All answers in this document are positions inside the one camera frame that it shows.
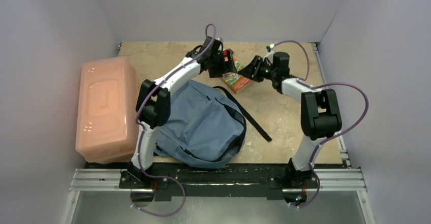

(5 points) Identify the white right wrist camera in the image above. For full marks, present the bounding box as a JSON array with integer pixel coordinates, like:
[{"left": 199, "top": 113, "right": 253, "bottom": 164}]
[{"left": 265, "top": 44, "right": 275, "bottom": 60}]

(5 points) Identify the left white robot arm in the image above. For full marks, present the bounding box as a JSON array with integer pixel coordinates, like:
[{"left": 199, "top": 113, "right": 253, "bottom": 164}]
[{"left": 131, "top": 36, "right": 223, "bottom": 188}]

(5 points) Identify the aluminium frame rail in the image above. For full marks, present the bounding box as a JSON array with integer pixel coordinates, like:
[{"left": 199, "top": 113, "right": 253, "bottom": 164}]
[{"left": 61, "top": 164, "right": 375, "bottom": 223}]

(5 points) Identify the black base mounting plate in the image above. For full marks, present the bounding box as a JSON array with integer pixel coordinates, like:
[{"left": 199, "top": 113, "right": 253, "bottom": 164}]
[{"left": 84, "top": 163, "right": 319, "bottom": 205}]

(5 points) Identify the orange green picture book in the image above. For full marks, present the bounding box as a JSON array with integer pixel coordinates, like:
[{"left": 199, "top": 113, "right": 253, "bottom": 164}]
[{"left": 220, "top": 73, "right": 253, "bottom": 93}]

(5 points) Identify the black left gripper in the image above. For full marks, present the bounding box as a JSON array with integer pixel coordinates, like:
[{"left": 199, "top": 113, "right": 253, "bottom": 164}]
[{"left": 209, "top": 50, "right": 237, "bottom": 79}]

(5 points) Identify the pink plastic storage bin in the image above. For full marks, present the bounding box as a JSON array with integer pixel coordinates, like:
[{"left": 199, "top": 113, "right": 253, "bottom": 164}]
[{"left": 75, "top": 56, "right": 138, "bottom": 164}]

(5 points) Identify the red utility knife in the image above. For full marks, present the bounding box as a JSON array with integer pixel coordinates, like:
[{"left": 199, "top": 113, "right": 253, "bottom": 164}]
[{"left": 223, "top": 49, "right": 237, "bottom": 73}]

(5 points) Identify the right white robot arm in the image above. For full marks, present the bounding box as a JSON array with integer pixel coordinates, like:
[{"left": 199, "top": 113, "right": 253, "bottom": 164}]
[{"left": 238, "top": 52, "right": 342, "bottom": 187}]

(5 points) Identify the blue student backpack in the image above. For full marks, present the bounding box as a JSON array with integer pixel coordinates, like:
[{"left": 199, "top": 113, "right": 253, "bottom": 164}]
[{"left": 154, "top": 80, "right": 272, "bottom": 169}]

